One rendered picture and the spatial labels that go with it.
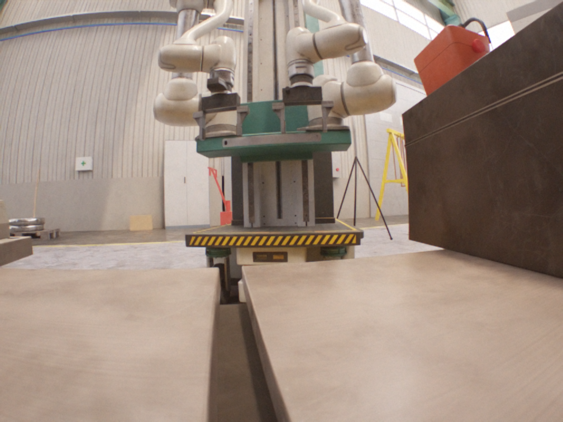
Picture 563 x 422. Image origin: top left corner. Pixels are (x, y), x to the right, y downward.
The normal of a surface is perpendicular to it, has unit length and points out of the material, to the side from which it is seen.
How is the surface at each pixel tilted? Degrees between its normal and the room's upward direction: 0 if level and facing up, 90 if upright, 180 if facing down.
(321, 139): 90
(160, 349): 0
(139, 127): 90
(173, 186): 90
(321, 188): 90
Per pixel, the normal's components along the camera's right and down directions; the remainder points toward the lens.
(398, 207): 0.39, 0.00
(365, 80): -0.47, 0.14
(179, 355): -0.03, -1.00
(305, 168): -0.11, 0.02
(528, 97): -1.00, 0.03
